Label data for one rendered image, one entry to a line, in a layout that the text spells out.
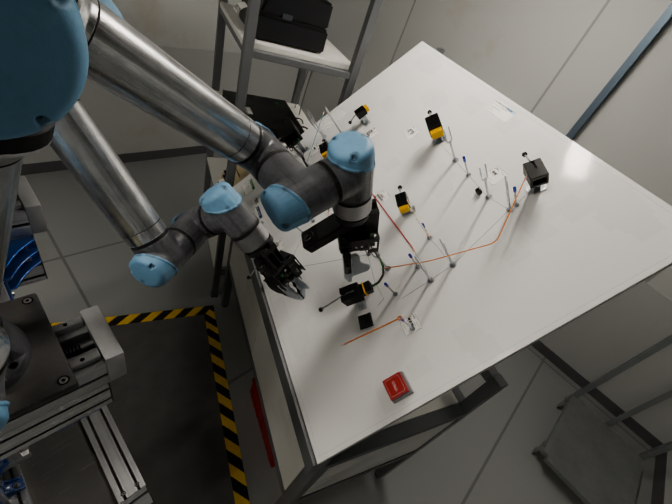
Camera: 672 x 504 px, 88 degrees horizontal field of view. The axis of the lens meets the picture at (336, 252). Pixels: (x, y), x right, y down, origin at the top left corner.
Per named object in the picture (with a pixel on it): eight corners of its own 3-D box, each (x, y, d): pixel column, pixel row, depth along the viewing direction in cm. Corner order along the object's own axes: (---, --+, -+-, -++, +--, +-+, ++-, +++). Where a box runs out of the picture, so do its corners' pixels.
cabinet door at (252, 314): (250, 352, 155) (266, 297, 130) (228, 263, 188) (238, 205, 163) (255, 351, 156) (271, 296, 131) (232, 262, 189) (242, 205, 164)
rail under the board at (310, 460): (306, 474, 92) (313, 466, 88) (228, 199, 163) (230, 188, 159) (325, 467, 95) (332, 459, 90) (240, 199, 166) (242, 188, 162)
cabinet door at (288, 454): (282, 491, 121) (312, 453, 96) (249, 353, 154) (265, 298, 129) (289, 488, 123) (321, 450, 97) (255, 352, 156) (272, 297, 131)
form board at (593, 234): (235, 189, 161) (232, 187, 159) (423, 44, 144) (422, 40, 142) (320, 464, 89) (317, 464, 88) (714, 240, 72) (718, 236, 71)
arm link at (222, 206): (205, 187, 76) (233, 173, 72) (237, 223, 82) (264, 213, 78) (187, 208, 71) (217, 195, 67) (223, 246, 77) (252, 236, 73)
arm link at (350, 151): (312, 141, 54) (355, 120, 56) (318, 191, 63) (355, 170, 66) (342, 169, 50) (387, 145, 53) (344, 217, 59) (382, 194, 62)
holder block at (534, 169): (533, 163, 97) (532, 141, 90) (549, 194, 91) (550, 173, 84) (515, 169, 98) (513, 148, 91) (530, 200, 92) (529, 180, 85)
